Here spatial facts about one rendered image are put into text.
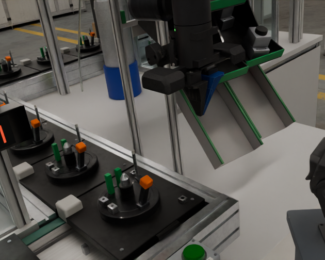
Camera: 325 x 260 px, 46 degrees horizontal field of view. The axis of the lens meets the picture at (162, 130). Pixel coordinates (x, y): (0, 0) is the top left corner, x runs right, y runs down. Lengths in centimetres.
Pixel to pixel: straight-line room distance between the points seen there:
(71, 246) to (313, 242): 51
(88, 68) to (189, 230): 146
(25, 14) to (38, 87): 802
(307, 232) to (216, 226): 24
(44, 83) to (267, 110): 124
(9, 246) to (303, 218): 57
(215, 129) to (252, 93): 19
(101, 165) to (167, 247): 35
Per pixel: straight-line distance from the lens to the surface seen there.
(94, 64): 216
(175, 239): 80
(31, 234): 93
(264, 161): 120
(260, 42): 99
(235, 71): 89
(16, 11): 993
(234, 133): 99
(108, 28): 168
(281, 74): 223
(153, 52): 62
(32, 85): 200
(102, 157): 109
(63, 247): 91
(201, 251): 75
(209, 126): 97
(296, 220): 68
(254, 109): 108
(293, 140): 132
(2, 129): 78
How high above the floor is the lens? 150
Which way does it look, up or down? 26 degrees down
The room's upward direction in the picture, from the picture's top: 8 degrees counter-clockwise
